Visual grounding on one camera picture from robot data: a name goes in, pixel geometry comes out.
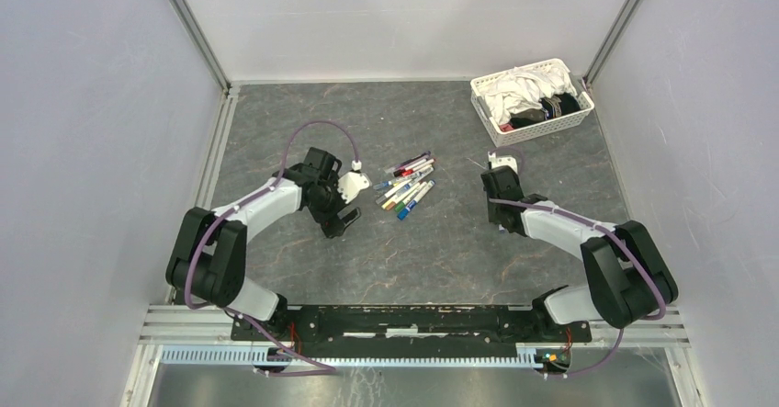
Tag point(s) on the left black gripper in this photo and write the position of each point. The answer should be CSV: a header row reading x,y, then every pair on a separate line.
x,y
332,223

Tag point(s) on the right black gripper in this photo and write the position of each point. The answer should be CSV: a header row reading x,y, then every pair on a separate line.
x,y
491,215

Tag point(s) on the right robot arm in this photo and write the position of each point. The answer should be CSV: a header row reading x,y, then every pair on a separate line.
x,y
627,277

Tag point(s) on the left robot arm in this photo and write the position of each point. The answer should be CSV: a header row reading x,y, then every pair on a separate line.
x,y
208,261

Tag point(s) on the orange cap marker pen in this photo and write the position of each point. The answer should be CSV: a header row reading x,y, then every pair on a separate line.
x,y
392,202

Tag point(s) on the black cloth in basket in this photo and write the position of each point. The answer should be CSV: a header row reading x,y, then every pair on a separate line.
x,y
550,108

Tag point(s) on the white cloth in basket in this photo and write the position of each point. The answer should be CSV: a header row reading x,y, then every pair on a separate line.
x,y
522,88

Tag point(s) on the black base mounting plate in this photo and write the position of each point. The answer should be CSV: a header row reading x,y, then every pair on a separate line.
x,y
422,331

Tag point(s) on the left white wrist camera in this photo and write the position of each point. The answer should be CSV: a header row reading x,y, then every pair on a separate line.
x,y
352,183

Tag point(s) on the white slotted cable duct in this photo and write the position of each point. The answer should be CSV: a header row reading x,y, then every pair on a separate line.
x,y
260,356

